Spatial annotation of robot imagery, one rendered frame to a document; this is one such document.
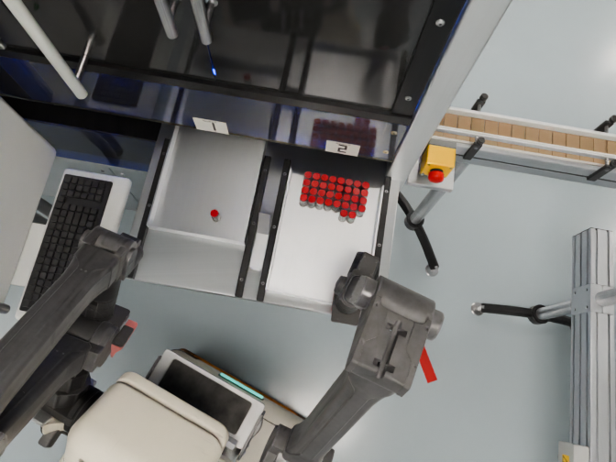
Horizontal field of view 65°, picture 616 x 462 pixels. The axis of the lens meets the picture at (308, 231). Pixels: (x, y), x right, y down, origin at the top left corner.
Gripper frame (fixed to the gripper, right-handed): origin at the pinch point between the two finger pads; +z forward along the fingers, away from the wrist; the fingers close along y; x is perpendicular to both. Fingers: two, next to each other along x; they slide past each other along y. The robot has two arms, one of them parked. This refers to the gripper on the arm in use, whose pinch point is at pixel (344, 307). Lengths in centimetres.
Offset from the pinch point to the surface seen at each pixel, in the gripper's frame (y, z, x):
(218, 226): 15.7, 2.1, 36.4
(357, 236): 19.8, 2.3, -1.0
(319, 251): 13.9, 2.2, 8.5
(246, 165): 34.6, 2.0, 33.0
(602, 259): 38, 36, -88
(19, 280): -7, 10, 88
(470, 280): 36, 91, -62
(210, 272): 3.1, 2.3, 35.7
